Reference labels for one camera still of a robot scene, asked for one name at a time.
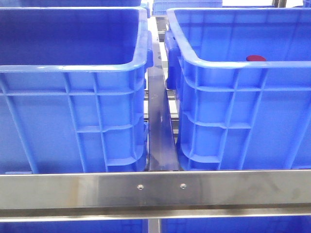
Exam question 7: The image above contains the red mushroom push button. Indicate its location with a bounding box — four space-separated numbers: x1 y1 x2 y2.
246 54 266 62

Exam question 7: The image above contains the steel centre divider bar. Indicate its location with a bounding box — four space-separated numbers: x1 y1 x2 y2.
148 41 179 171

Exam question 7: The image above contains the left blue plastic crate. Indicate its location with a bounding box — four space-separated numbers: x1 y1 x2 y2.
0 7 153 174

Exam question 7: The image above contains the blue plastic crate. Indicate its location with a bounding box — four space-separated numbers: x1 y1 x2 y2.
165 8 311 170
0 7 153 174

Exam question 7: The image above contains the right blue plastic crate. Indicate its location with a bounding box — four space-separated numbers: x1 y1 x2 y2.
165 8 311 170

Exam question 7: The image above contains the rear right blue crate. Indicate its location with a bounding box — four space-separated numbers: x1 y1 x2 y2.
152 0 223 16

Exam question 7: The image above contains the rear left blue crate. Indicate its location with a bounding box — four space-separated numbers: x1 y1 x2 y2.
0 0 150 18

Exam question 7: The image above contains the lower left blue crate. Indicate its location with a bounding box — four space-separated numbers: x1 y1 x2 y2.
0 219 148 233

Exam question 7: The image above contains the lower right blue crate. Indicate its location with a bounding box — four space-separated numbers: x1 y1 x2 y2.
161 216 311 233

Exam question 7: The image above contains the stainless steel shelf rail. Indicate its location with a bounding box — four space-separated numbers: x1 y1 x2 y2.
0 170 311 222

